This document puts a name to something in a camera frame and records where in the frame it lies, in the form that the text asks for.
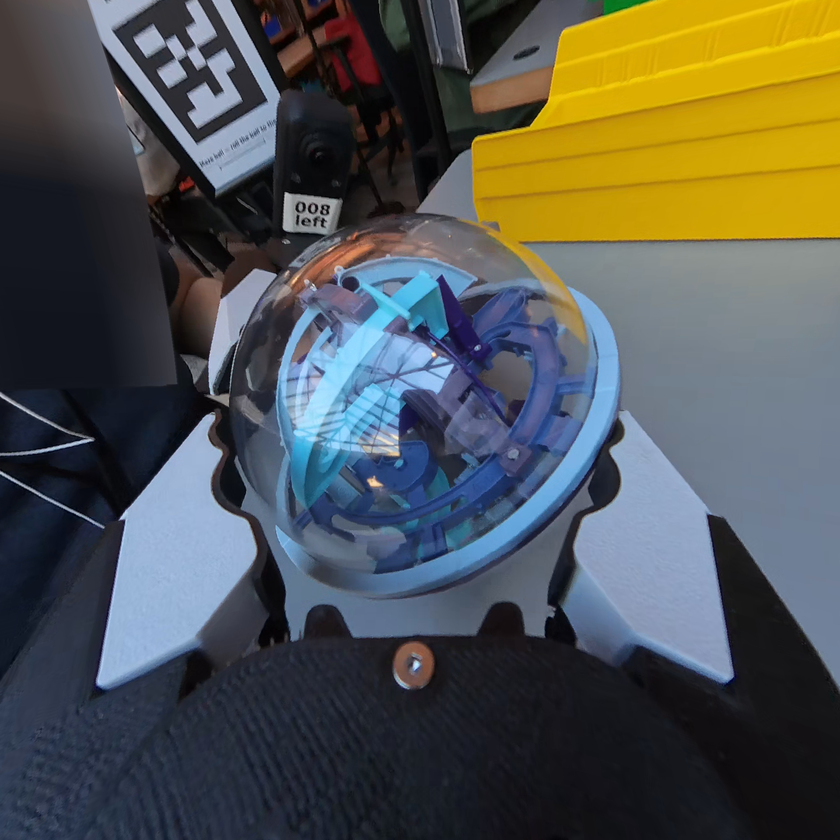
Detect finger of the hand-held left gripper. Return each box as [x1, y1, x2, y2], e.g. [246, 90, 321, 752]
[207, 268, 280, 396]

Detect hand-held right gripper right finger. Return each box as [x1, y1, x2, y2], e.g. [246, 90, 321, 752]
[546, 410, 735, 685]

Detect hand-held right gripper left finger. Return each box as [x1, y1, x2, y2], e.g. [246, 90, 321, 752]
[97, 410, 291, 691]

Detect clear plastic maze ball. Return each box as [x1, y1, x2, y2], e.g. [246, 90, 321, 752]
[228, 213, 622, 599]

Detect person's left hand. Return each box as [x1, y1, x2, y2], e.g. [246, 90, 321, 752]
[172, 274, 224, 360]

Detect red chair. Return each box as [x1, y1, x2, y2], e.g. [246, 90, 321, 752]
[324, 14, 385, 98]

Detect white sign with black marker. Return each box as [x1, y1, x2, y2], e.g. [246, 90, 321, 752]
[87, 0, 284, 199]

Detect person's dark trousers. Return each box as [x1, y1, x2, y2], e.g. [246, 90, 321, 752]
[0, 386, 219, 680]

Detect wooden table with grey top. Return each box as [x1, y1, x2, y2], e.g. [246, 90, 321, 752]
[469, 0, 595, 116]

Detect yellow plastic bin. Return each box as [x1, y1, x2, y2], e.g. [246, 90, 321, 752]
[471, 0, 840, 244]

